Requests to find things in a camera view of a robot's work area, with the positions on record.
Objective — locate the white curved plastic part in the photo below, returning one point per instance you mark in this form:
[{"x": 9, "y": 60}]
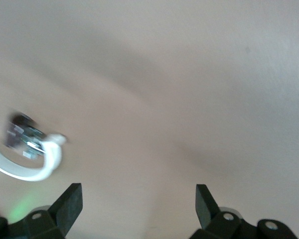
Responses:
[{"x": 49, "y": 159}]

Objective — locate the brown electrical component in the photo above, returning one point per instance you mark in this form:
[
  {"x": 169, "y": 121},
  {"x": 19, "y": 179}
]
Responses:
[{"x": 17, "y": 129}]

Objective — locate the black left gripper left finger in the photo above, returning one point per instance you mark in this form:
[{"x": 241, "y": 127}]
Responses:
[{"x": 57, "y": 219}]

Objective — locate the brown table cover sheet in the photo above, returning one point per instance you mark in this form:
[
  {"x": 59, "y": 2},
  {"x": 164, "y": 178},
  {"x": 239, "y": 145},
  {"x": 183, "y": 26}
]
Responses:
[{"x": 164, "y": 74}]

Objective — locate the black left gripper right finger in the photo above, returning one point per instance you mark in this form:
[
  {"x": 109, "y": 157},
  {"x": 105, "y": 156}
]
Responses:
[{"x": 221, "y": 226}]

